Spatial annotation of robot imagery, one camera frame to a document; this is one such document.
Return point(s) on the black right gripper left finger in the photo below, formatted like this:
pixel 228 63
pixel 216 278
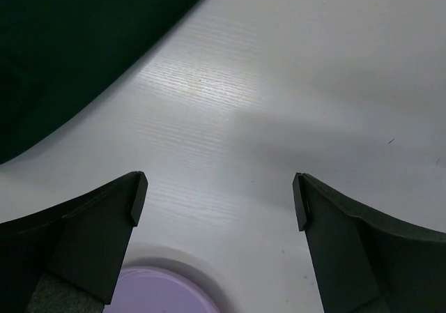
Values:
pixel 67 258

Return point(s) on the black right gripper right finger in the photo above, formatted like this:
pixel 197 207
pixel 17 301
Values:
pixel 365 260

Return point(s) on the lilac plastic plate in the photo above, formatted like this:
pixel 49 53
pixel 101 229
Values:
pixel 151 289

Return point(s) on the dark green cloth placemat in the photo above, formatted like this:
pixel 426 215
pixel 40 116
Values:
pixel 59 55

